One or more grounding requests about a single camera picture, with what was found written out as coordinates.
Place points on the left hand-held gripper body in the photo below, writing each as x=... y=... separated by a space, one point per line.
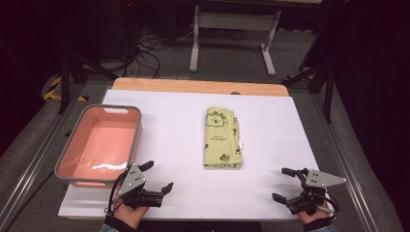
x=132 y=180

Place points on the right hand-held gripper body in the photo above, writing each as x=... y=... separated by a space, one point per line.
x=317 y=179

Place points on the pink basin with grey rim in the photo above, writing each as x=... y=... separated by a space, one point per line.
x=100 y=146

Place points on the green printed cloth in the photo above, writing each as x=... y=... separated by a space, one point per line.
x=221 y=138

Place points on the person's left hand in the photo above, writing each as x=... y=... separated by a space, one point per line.
x=129 y=215

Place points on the person's right hand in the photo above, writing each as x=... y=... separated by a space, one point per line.
x=312 y=217

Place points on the white table board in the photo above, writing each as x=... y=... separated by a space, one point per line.
x=180 y=138

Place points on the black wrist cuff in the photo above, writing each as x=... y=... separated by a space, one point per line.
x=120 y=224
x=317 y=224

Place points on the blue denim sleeve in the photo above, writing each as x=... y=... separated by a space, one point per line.
x=327 y=228
x=106 y=228

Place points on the wooden table top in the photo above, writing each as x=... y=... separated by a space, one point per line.
x=199 y=86

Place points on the black tripod stand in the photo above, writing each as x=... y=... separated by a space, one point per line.
x=66 y=77
x=327 y=83

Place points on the yellow black hazard tape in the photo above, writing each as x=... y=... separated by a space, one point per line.
x=53 y=92

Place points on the aluminium floor rail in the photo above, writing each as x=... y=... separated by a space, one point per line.
x=354 y=180
x=35 y=161

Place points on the white metal desk frame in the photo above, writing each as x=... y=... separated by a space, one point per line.
x=235 y=22

